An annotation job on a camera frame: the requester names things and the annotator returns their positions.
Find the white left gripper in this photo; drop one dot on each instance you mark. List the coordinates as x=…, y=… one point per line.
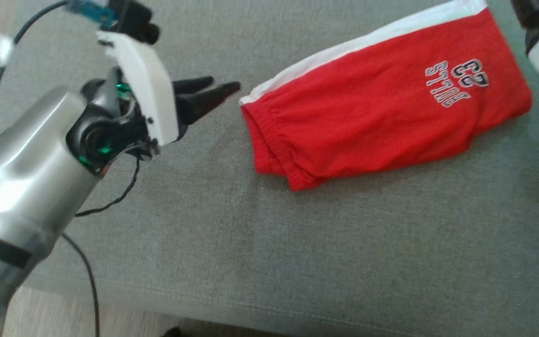
x=148, y=79

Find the red white basketball shorts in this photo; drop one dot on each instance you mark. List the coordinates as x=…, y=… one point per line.
x=367, y=121

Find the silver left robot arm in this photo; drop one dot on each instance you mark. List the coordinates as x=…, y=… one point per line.
x=21, y=164

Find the grey sofa seat cushion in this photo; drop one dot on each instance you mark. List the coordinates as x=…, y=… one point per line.
x=297, y=243

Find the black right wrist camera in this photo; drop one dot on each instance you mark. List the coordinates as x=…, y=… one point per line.
x=534, y=18

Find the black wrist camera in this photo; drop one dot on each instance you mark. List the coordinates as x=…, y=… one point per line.
x=534, y=18
x=134, y=18

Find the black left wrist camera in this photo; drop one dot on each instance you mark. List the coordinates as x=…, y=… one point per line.
x=134, y=18

